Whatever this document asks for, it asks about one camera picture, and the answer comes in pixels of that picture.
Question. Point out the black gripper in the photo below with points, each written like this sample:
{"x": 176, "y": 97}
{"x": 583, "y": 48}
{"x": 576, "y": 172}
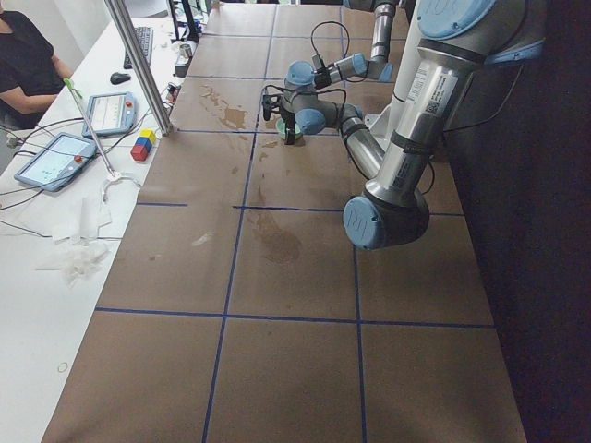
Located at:
{"x": 289, "y": 125}
{"x": 322, "y": 78}

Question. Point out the mint green bowl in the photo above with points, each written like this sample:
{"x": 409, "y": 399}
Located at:
{"x": 281, "y": 130}

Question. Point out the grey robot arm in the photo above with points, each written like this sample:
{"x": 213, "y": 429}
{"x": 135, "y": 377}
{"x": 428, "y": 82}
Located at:
{"x": 377, "y": 66}
{"x": 447, "y": 43}

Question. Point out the small metal cup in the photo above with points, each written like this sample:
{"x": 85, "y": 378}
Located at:
{"x": 185, "y": 50}

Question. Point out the red blue yellow blocks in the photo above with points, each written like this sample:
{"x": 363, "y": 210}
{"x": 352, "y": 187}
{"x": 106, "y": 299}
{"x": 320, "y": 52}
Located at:
{"x": 143, "y": 145}

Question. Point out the black keyboard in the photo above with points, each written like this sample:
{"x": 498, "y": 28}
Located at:
{"x": 144, "y": 36}

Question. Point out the reacher grabber stick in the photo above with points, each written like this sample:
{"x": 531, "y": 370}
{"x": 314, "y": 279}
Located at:
{"x": 113, "y": 176}

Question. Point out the black computer mouse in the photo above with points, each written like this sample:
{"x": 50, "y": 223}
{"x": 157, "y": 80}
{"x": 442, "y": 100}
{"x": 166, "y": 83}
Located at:
{"x": 119, "y": 78}

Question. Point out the far teach pendant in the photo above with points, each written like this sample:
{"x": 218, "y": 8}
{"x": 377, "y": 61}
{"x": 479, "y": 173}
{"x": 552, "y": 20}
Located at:
{"x": 112, "y": 114}

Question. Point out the teach pendant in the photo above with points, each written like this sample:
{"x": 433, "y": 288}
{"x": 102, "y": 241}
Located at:
{"x": 55, "y": 165}
{"x": 112, "y": 114}

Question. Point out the near teach pendant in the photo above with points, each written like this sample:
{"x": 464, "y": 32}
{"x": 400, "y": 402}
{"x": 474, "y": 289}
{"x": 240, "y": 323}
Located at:
{"x": 55, "y": 165}

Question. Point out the crumpled white tissues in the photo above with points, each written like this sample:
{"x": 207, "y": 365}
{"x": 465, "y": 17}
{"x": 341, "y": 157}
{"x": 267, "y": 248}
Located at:
{"x": 78, "y": 252}

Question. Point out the person in black shirt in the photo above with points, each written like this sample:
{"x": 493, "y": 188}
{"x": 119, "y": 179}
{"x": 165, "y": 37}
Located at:
{"x": 32, "y": 75}

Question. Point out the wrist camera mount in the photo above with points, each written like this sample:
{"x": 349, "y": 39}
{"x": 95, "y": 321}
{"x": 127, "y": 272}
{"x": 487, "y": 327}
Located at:
{"x": 271, "y": 104}
{"x": 317, "y": 62}

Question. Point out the white camera mast post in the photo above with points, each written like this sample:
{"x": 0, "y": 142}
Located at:
{"x": 392, "y": 92}

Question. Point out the aluminium frame post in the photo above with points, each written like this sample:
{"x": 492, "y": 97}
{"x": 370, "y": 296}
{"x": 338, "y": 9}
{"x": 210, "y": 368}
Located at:
{"x": 125, "y": 27}

